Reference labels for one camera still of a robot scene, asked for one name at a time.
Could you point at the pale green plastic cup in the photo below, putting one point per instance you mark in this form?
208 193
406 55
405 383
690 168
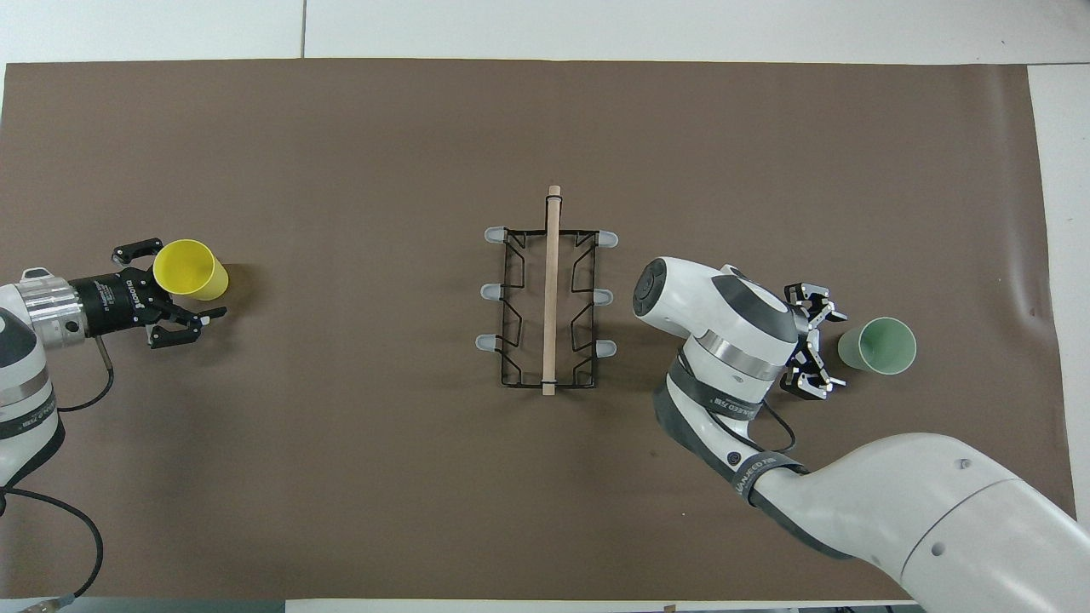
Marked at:
886 345

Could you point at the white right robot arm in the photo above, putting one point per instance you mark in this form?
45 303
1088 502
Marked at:
937 511

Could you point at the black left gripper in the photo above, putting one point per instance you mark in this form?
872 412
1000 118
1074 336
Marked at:
115 302

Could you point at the yellow plastic cup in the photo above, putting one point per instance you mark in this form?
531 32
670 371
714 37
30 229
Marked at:
192 268

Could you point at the brown table mat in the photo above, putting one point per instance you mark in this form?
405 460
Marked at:
341 468

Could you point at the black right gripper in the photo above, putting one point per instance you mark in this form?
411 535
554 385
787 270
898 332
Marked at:
806 336

